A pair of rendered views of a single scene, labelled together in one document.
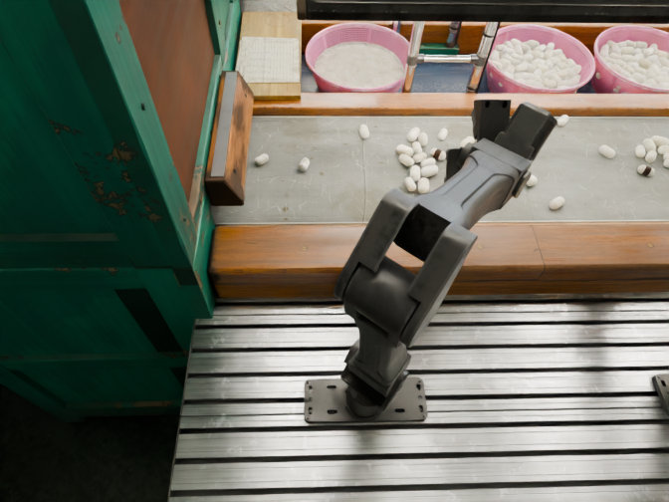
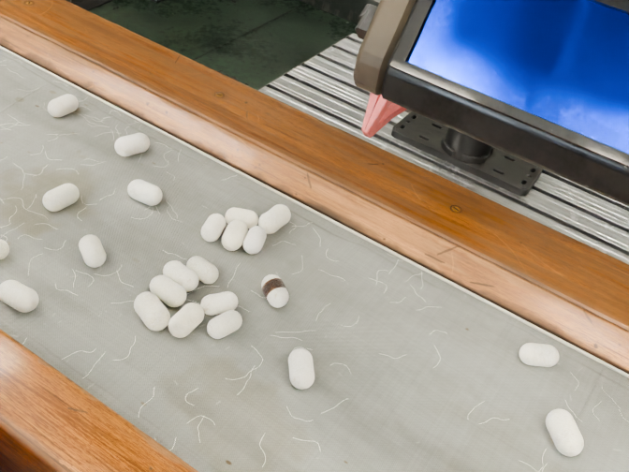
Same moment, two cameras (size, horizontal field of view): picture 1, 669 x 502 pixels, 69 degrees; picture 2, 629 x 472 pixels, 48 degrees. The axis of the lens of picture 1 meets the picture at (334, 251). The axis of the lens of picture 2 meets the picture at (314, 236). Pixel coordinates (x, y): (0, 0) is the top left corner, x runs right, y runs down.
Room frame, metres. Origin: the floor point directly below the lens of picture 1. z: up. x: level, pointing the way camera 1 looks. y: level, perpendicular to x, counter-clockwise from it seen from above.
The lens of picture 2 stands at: (1.08, -0.40, 1.19)
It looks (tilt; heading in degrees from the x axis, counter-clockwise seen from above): 41 degrees down; 211
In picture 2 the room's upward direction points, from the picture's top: 10 degrees clockwise
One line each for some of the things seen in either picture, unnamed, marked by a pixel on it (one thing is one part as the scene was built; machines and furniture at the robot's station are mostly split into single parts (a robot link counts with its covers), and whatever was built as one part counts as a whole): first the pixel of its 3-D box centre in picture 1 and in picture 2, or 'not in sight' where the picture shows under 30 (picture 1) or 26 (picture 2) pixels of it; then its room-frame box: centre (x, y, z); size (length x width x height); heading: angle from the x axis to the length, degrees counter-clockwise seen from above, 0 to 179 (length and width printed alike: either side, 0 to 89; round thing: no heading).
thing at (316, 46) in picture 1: (358, 71); not in sight; (1.05, -0.04, 0.72); 0.27 x 0.27 x 0.10
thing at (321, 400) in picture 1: (366, 392); not in sight; (0.24, -0.06, 0.71); 0.20 x 0.07 x 0.08; 94
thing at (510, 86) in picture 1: (532, 72); not in sight; (1.08, -0.48, 0.72); 0.27 x 0.27 x 0.10
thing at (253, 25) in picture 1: (269, 52); not in sight; (1.03, 0.18, 0.77); 0.33 x 0.15 x 0.01; 4
